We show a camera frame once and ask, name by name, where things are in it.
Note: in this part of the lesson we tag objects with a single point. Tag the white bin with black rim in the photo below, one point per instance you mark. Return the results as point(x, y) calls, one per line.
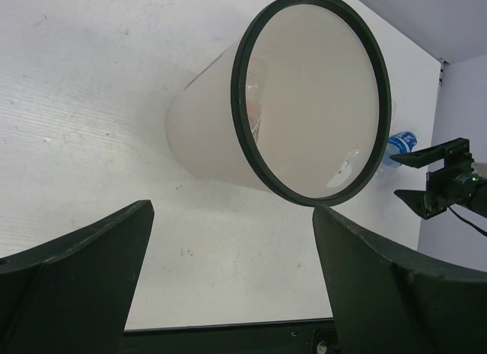
point(326, 107)

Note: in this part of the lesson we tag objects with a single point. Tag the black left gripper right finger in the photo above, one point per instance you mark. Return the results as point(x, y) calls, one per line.
point(388, 298)

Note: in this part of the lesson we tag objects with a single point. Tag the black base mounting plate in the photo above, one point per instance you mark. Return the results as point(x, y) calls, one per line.
point(301, 336)

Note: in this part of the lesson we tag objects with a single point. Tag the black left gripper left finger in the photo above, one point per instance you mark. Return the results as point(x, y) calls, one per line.
point(73, 294)

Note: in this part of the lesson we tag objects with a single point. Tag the clear bottle with blue label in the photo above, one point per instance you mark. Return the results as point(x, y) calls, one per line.
point(397, 144)

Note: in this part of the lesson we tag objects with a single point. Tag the clear bottle with orange label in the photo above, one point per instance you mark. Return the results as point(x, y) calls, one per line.
point(257, 72)

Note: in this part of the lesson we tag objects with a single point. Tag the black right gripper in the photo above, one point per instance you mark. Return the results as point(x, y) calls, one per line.
point(456, 183)

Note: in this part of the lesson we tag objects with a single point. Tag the clear bottle with white cap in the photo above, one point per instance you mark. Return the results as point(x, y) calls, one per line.
point(393, 109)

